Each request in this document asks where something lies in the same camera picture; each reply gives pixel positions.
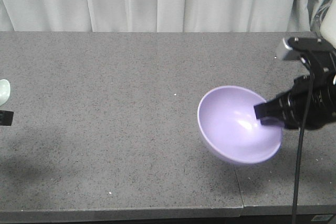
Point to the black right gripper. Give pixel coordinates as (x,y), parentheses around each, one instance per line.
(290,108)

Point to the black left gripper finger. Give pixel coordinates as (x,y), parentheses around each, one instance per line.
(6,118)

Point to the light green plastic spoon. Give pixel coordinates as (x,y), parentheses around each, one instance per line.
(4,91)

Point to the purple plastic bowl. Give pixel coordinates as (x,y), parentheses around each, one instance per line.
(229,129)

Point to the white curtain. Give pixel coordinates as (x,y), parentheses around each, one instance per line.
(161,15)

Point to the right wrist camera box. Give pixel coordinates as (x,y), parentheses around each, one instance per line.
(285,50)

